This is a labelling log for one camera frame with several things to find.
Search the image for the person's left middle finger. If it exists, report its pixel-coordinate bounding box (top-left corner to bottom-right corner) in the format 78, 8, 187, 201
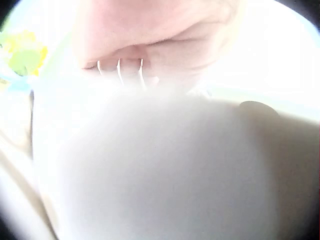
117, 58, 145, 88

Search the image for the yellow green round object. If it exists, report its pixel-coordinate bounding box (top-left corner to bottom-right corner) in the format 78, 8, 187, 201
0, 30, 48, 77

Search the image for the person's left hand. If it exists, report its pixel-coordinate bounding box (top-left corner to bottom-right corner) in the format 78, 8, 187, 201
72, 0, 242, 88

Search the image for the large white rounded object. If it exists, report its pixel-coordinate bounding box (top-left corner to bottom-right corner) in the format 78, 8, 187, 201
31, 84, 320, 240

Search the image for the person's left index finger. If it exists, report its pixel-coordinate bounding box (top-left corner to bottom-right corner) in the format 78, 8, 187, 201
140, 58, 161, 88

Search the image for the person's left ring finger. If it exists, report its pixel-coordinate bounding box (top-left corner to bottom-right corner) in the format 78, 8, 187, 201
98, 59, 122, 84

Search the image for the person's left little finger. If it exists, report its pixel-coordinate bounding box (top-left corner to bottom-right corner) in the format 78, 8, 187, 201
82, 60, 100, 74

